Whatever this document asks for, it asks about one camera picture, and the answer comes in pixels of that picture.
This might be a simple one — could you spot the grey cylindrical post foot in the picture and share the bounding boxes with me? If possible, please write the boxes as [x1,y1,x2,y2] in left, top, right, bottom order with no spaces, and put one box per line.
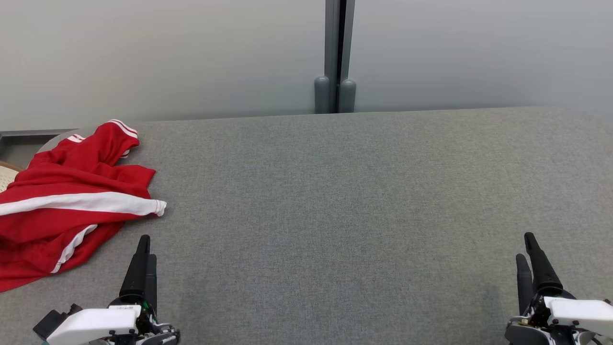
[314,76,331,115]
[338,79,357,114]

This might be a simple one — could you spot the grey vertical partition post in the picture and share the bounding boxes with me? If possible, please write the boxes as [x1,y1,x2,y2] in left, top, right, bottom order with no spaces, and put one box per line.
[324,0,356,114]

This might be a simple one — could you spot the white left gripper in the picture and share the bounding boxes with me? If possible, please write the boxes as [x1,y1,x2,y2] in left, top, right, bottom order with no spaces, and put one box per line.
[45,234,181,345]

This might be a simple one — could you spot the cream woven laundry basket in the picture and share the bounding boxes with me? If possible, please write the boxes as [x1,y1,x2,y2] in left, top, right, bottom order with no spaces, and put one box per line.
[0,162,23,193]

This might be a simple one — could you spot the red garment with white band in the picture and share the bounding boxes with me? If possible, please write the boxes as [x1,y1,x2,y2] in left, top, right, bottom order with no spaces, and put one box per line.
[0,165,167,293]

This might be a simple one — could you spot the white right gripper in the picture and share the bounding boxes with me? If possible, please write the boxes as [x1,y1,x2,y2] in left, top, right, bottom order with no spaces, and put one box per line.
[504,232,613,345]

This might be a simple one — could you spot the grey skirting rail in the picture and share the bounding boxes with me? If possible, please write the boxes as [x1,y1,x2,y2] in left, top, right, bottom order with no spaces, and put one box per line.
[0,129,79,141]

